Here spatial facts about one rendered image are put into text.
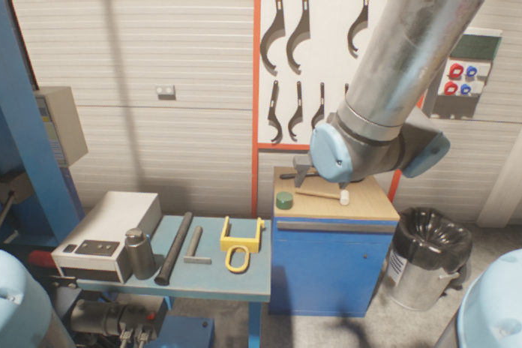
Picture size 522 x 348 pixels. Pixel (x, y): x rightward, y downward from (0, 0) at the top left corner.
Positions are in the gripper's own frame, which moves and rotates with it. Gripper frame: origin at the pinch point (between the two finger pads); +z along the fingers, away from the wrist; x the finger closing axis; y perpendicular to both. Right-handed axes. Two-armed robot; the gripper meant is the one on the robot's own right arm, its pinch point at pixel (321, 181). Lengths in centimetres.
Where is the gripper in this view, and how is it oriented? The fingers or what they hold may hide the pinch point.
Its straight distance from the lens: 77.9
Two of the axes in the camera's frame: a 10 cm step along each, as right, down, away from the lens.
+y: 0.9, 8.0, -6.0
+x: 9.8, 0.5, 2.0
